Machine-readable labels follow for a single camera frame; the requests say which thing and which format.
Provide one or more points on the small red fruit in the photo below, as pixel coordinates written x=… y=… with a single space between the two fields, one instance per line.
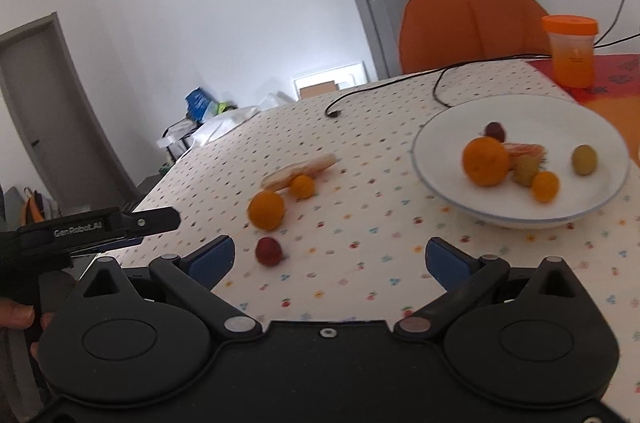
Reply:
x=496 y=131
x=268 y=250

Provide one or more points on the orange lidded cup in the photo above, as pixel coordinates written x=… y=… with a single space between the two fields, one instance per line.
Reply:
x=570 y=63

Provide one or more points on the person's left hand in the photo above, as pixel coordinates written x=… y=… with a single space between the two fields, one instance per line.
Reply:
x=17 y=315

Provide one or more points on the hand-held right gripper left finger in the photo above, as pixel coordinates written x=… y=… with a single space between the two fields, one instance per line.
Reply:
x=215 y=260

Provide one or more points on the black shelf rack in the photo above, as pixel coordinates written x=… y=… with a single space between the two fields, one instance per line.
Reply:
x=172 y=151

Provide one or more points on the green packet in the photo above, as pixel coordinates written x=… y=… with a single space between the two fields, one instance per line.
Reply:
x=223 y=107

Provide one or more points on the white bowl with blue rim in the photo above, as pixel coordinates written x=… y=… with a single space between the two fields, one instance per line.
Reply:
x=450 y=163

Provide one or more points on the grey side door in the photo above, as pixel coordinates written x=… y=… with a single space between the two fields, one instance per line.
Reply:
x=50 y=103

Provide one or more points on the blue bag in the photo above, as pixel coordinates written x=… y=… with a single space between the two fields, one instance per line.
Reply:
x=197 y=103

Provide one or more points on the red table mat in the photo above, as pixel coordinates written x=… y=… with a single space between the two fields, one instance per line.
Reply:
x=615 y=78

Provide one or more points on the green-brown round fruit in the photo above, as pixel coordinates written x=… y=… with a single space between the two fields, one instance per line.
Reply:
x=525 y=170
x=584 y=159

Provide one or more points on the orange and grey backpack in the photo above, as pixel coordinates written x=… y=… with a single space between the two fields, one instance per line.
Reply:
x=32 y=205

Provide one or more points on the white framed board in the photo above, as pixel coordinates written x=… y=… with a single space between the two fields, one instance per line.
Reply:
x=345 y=73

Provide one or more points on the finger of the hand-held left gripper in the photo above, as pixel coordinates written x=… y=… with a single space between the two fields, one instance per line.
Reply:
x=155 y=220
x=120 y=242

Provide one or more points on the cardboard piece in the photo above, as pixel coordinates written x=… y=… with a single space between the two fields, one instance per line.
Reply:
x=317 y=89

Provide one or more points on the floral tablecloth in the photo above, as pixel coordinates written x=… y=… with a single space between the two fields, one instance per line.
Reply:
x=360 y=213

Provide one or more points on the orange chair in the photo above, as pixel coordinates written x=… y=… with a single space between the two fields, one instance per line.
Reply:
x=465 y=28

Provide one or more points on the large orange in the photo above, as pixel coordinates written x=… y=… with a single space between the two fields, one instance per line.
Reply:
x=485 y=161
x=266 y=210

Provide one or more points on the small kumquat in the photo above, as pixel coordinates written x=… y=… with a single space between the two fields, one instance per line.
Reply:
x=302 y=186
x=545 y=186

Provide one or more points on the beige bread piece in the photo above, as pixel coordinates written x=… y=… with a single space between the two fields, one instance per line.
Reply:
x=300 y=168

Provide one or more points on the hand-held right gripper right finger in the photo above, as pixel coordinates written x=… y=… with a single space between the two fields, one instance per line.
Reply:
x=445 y=265

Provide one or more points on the white plastic bag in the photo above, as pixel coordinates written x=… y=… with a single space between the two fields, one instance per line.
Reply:
x=225 y=123

